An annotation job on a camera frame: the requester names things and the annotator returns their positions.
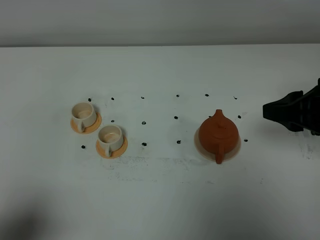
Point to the orange saucer far left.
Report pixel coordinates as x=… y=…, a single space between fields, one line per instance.
x=90 y=129

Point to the orange saucer near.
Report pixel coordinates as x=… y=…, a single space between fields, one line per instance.
x=114 y=154

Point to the orange saucer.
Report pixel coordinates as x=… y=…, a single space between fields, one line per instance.
x=114 y=154
x=90 y=129

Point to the white teacup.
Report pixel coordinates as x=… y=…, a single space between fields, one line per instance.
x=83 y=115
x=110 y=139

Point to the white teacup near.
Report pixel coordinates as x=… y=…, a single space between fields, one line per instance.
x=110 y=139

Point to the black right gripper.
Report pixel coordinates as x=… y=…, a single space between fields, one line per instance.
x=288 y=111

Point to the white teacup far left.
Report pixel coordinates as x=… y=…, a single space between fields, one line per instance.
x=83 y=115

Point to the beige teapot coaster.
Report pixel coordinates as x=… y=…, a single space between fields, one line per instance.
x=210 y=156

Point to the brown clay teapot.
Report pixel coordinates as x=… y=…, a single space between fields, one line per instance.
x=218 y=135

